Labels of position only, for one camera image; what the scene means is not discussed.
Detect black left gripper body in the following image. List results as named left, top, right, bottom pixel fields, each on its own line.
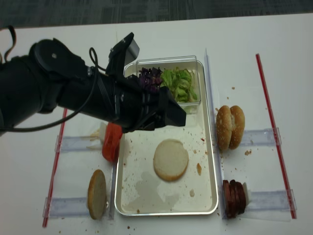
left=113, top=84, right=186, bottom=133

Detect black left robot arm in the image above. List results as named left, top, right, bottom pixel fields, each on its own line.
left=0, top=33, right=186, bottom=133

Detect red tomato slices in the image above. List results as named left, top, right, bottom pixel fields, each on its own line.
left=102, top=122, right=123, bottom=163

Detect green lettuce pile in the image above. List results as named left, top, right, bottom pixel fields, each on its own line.
left=161, top=67, right=198, bottom=103

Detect stack of brown meat patties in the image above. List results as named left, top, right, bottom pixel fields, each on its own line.
left=223, top=180, right=248, bottom=219

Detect purple cabbage pile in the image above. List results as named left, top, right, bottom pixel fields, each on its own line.
left=138, top=67, right=163, bottom=93

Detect white upper left pusher block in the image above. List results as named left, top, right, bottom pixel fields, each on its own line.
left=87, top=122, right=107, bottom=149

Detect white pusher block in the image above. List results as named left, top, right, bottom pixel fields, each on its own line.
left=87, top=122, right=107, bottom=149
left=242, top=182, right=251, bottom=206

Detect clear plastic salad container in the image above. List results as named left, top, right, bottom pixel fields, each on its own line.
left=134, top=56, right=201, bottom=115

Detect bun bottom slice on tray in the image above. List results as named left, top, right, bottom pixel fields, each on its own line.
left=153, top=139, right=189, bottom=182

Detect white metal tray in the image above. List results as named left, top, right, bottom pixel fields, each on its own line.
left=114, top=56, right=218, bottom=216

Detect clear upper left pusher track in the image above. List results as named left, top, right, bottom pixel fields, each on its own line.
left=55, top=136, right=102, bottom=153

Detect clear pusher track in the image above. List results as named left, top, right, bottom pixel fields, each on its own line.
left=43, top=197, right=89, bottom=218
left=55, top=136, right=102, bottom=153
left=239, top=128, right=281, bottom=146
left=246, top=189, right=297, bottom=212

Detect sesame bun top inner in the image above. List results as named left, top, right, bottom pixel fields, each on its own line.
left=216, top=105, right=232, bottom=150

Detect sesame bun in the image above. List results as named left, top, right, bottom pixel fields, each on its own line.
left=229, top=105, right=245, bottom=149
left=216, top=105, right=232, bottom=150

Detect upright bun bottom slice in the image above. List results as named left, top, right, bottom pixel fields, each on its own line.
left=87, top=169, right=107, bottom=220

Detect sesame bun top outer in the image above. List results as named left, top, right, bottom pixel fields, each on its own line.
left=229, top=105, right=245, bottom=149

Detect clear upper right pusher track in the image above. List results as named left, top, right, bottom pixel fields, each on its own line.
left=239, top=128, right=281, bottom=146

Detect clear lower left pusher track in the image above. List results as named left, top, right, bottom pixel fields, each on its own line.
left=43, top=197, right=89, bottom=218

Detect white lower right pusher block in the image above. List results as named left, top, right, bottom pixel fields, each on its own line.
left=242, top=182, right=251, bottom=206

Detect clear lower right pusher track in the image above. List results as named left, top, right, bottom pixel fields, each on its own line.
left=246, top=189, right=297, bottom=212

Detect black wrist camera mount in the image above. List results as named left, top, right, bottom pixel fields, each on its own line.
left=106, top=32, right=140, bottom=77

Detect clear left divider rail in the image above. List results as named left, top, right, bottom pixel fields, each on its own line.
left=108, top=162, right=117, bottom=220

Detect clear divider rail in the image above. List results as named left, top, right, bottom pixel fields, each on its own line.
left=108, top=162, right=117, bottom=220
left=204, top=49, right=227, bottom=220

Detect clear right divider rail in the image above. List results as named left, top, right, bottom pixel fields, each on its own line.
left=204, top=49, right=227, bottom=220

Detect red left guide rail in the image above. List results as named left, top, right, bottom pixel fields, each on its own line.
left=42, top=123, right=65, bottom=228

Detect red guide rail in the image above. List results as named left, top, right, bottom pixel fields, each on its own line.
left=42, top=123, right=65, bottom=228
left=255, top=53, right=297, bottom=219

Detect red right guide rail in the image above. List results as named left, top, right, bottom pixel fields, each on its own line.
left=255, top=53, right=297, bottom=219

